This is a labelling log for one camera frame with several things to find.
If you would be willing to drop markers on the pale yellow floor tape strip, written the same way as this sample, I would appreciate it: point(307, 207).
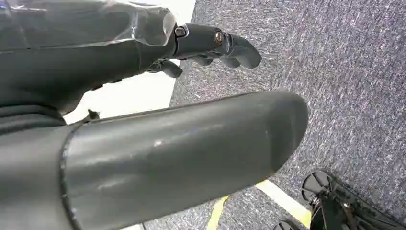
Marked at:
point(285, 200)

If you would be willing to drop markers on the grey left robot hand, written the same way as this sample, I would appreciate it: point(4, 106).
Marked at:
point(177, 152)

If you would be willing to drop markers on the black robot foot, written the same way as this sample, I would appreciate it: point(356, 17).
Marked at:
point(285, 226)
point(342, 206)

